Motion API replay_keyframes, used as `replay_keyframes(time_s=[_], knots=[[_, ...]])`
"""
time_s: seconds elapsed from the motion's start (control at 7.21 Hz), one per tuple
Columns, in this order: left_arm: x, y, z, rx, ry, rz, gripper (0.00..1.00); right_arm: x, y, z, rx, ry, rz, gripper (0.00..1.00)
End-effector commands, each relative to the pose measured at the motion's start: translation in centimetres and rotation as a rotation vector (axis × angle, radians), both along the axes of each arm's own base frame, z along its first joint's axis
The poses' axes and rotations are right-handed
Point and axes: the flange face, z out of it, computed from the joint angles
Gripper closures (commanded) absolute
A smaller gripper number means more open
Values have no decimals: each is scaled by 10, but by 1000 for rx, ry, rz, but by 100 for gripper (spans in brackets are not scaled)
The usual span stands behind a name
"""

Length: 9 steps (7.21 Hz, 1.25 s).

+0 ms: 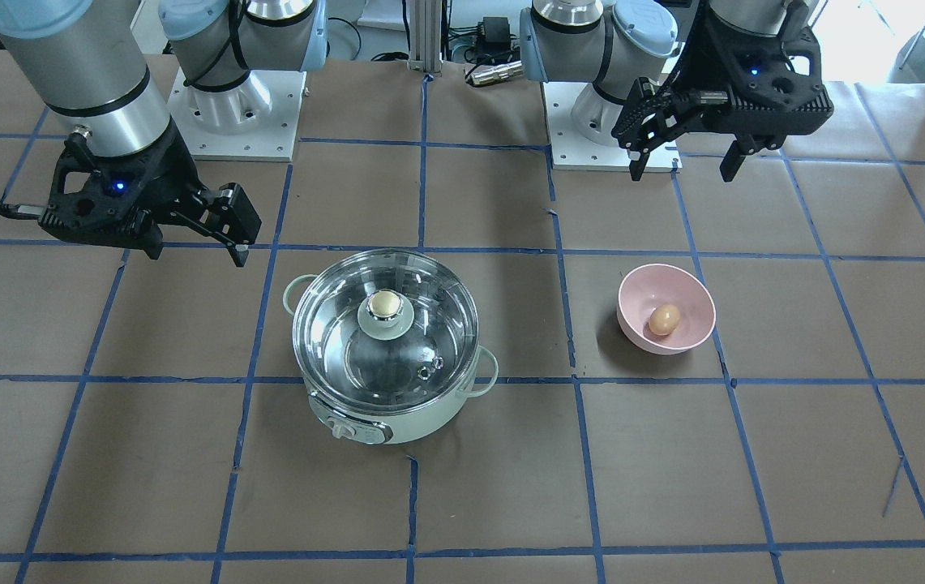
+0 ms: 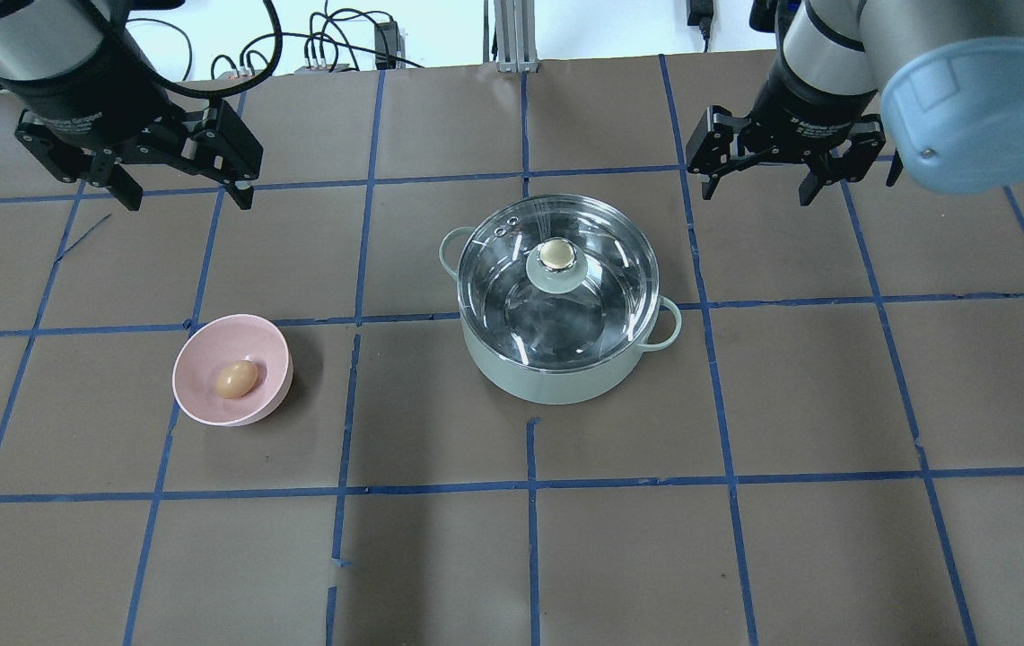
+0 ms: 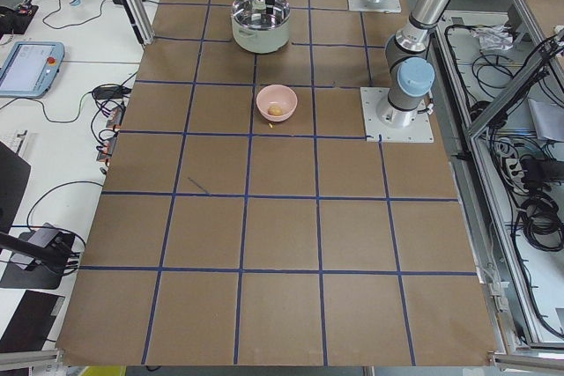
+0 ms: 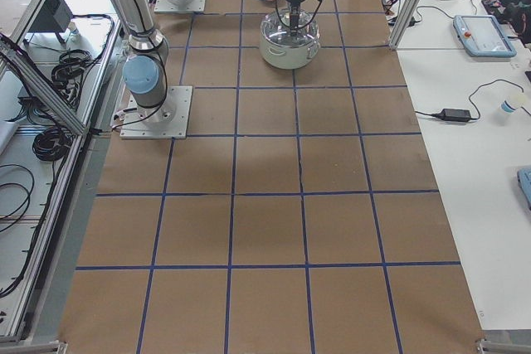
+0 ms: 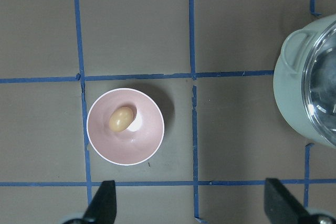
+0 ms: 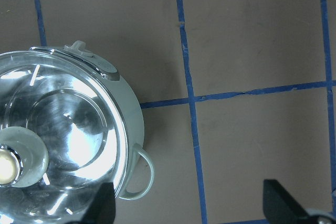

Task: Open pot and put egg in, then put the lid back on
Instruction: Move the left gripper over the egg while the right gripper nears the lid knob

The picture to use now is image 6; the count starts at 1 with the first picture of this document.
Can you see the glass pot lid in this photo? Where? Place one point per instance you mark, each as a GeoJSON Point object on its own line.
{"type": "Point", "coordinates": [52, 129]}

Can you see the pale green electric pot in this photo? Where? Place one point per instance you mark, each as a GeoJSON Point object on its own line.
{"type": "Point", "coordinates": [131, 119]}

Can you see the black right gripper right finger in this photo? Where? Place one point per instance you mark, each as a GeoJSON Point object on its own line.
{"type": "Point", "coordinates": [280, 207]}

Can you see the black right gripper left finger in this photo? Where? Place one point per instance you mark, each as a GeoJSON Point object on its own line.
{"type": "Point", "coordinates": [102, 208]}

